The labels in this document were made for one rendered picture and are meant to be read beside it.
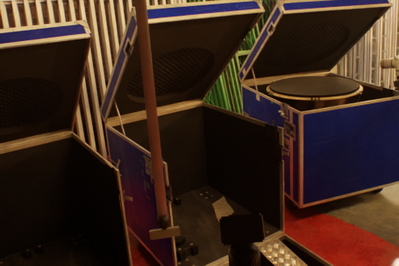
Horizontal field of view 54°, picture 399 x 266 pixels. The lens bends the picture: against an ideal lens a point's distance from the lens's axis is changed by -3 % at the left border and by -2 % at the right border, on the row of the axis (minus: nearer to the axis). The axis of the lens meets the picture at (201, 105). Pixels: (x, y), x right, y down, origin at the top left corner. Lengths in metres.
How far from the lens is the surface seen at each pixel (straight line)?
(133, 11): 2.26
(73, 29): 2.22
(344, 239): 3.34
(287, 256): 2.87
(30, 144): 2.97
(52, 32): 2.19
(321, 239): 3.31
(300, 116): 3.06
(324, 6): 3.35
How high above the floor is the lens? 1.82
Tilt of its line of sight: 15 degrees down
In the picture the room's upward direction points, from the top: 4 degrees counter-clockwise
